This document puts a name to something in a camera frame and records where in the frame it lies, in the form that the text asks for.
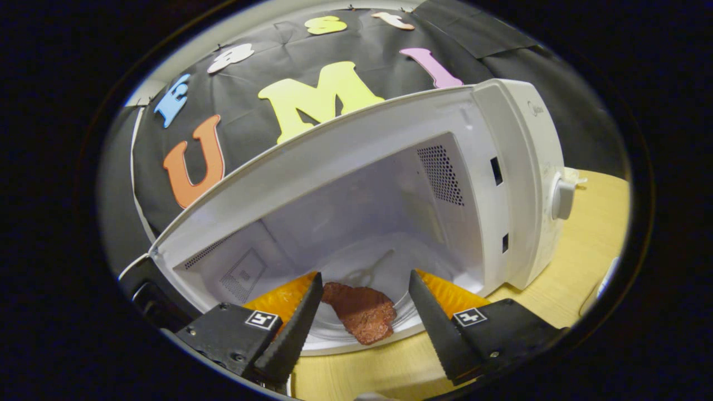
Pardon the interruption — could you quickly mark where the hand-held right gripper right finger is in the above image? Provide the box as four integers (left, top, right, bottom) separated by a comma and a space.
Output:
408, 269, 563, 387

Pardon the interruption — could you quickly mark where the white microwave oven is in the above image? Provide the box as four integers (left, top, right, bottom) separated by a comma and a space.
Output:
118, 78, 577, 357

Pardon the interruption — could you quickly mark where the brown meat slice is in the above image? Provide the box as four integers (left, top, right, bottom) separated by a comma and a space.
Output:
322, 282, 398, 346

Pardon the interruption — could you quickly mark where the glass microwave turntable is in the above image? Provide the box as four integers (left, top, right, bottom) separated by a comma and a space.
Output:
309, 233, 480, 353

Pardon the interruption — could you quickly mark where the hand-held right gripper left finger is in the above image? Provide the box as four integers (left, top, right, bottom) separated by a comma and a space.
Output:
175, 271, 325, 386

